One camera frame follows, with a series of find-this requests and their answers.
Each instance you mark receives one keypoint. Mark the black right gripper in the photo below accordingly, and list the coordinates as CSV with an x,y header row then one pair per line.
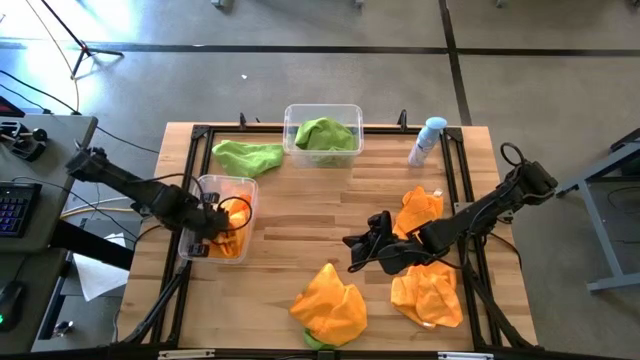
x,y
405,252

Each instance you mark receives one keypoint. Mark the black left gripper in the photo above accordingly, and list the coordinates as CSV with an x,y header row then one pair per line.
x,y
210,222

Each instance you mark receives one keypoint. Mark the orange microfiber towel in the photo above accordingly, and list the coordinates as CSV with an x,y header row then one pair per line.
x,y
430,300
327,310
239,216
420,210

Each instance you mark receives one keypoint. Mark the green microfiber towel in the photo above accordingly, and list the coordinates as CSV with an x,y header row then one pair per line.
x,y
325,135
312,342
245,157

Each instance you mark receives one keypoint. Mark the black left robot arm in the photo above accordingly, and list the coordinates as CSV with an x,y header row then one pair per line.
x,y
150,197

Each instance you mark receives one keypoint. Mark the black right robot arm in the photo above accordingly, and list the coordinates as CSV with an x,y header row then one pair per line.
x,y
490,205

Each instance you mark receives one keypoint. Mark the clear labelled plastic storage bin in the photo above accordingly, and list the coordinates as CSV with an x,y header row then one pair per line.
x,y
220,182

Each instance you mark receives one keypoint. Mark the light blue air freshener bottle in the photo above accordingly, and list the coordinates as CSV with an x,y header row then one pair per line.
x,y
425,142

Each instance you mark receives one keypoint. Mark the black table clamp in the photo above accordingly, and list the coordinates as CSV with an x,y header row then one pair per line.
x,y
402,119
243,120

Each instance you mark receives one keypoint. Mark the black metal beam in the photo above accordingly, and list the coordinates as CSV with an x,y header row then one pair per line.
x,y
90,245

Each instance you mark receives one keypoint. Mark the white paper sheet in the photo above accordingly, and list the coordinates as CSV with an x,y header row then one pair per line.
x,y
95,280

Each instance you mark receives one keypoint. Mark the grey office desk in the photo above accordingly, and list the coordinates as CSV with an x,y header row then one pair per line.
x,y
50,150

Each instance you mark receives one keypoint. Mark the black backlit keyboard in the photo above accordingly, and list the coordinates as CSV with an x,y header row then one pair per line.
x,y
17,210

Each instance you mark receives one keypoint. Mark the black desk clamp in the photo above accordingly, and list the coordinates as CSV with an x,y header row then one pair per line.
x,y
25,145

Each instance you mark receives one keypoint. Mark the black computer mouse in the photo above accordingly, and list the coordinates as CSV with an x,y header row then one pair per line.
x,y
11,305

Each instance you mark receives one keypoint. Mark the black tripod stand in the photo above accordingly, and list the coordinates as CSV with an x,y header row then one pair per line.
x,y
86,50

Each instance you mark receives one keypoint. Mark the black aluminium table frame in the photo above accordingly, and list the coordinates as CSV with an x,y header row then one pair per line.
x,y
270,129

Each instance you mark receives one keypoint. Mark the white frame bracket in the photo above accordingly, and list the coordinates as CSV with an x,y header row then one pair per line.
x,y
185,354
465,356

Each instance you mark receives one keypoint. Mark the grey metal table frame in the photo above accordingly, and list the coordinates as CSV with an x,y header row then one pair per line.
x,y
597,225

